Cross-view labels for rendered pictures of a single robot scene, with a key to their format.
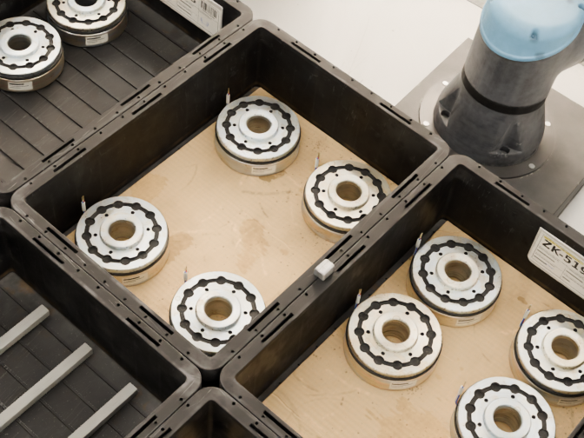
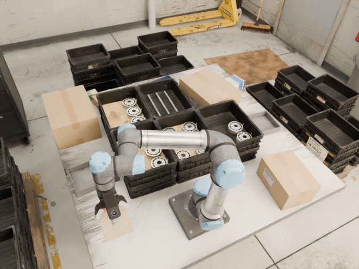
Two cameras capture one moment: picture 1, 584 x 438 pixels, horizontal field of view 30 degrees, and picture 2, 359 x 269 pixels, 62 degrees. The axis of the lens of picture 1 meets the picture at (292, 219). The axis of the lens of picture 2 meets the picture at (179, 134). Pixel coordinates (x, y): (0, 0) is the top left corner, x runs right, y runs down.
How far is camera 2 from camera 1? 1.81 m
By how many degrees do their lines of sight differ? 69
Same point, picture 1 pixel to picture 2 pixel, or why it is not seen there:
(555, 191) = (178, 210)
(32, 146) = (215, 126)
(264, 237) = not seen: hidden behind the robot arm
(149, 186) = not seen: hidden behind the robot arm
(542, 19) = (198, 183)
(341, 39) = (242, 198)
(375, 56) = (234, 203)
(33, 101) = (225, 128)
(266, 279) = not seen: hidden behind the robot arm
